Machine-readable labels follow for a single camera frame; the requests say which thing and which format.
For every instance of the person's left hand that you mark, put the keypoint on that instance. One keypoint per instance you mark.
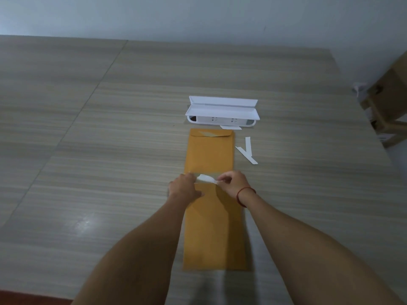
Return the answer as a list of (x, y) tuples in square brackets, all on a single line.
[(182, 188)]

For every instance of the person's right hand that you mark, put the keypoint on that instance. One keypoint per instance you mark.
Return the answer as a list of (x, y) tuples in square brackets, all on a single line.
[(237, 184)]

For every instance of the person's left thumb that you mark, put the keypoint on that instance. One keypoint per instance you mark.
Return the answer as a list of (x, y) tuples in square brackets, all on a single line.
[(196, 194)]

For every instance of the person's right fingers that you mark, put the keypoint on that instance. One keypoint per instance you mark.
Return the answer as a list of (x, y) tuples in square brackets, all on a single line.
[(224, 178)]

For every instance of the white adhesive backing strip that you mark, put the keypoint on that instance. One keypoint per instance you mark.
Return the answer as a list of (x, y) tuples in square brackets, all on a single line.
[(248, 146), (246, 155), (207, 178)]

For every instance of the long yellow paper envelope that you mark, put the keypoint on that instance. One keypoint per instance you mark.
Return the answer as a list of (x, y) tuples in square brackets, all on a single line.
[(214, 231)]

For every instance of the person's right forearm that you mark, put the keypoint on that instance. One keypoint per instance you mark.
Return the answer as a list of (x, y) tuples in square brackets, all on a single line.
[(302, 250)]

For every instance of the person's left forearm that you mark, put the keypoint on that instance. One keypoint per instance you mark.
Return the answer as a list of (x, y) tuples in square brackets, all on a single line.
[(143, 250)]

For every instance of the short yellow paper envelope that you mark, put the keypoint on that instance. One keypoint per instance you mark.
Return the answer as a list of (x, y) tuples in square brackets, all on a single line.
[(210, 152)]

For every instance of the white paper slip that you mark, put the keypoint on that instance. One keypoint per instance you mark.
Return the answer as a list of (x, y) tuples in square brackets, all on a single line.
[(231, 127)]

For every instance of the open white plastic box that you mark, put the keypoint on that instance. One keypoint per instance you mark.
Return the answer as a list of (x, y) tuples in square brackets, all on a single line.
[(222, 112)]

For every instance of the brown cardboard box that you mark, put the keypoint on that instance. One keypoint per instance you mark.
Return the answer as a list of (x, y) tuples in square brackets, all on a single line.
[(389, 101)]

